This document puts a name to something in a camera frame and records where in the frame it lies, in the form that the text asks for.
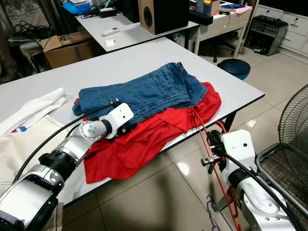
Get blue round stool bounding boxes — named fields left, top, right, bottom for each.
left=216, top=58, right=251, bottom=80

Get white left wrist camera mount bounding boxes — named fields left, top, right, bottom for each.
left=102, top=102, right=135, bottom=140

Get long black device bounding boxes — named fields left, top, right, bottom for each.
left=189, top=11, right=215, bottom=26

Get white jeans dark stitching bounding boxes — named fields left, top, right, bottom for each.
left=0, top=128, right=65, bottom=231

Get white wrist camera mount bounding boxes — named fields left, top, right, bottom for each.
left=220, top=129, right=257, bottom=175
left=102, top=102, right=135, bottom=140

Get brown mesh basket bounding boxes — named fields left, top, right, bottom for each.
left=254, top=143, right=308, bottom=222

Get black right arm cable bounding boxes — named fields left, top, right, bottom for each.
left=226, top=154, right=308, bottom=231

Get red garment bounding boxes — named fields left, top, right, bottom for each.
left=75, top=82, right=222, bottom=184

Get pink paper sheet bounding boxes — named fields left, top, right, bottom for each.
left=219, top=4, right=254, bottom=14

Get blue plastic box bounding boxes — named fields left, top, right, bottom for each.
left=62, top=1, right=92, bottom=15

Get white drawer cabinet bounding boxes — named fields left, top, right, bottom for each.
left=253, top=4, right=308, bottom=55

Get white folded cloth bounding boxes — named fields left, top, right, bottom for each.
left=0, top=87, right=67, bottom=136

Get open cardboard box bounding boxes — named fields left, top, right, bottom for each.
left=40, top=31, right=98, bottom=69

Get wooden black speaker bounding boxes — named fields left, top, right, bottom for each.
left=138, top=0, right=191, bottom=36

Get black table leg frame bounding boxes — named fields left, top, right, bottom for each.
left=209, top=112, right=239, bottom=145

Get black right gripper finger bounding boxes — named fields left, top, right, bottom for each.
left=206, top=129, right=223, bottom=149

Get blue denim jeans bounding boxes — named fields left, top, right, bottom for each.
left=72, top=62, right=208, bottom=127

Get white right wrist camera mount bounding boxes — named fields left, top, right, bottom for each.
left=220, top=129, right=257, bottom=175

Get black wire fan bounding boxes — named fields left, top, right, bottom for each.
left=278, top=83, right=308, bottom=162

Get white remote control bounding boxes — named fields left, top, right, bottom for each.
left=101, top=27, right=120, bottom=37

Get purple wire hanger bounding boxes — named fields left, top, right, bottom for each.
left=205, top=194, right=223, bottom=231

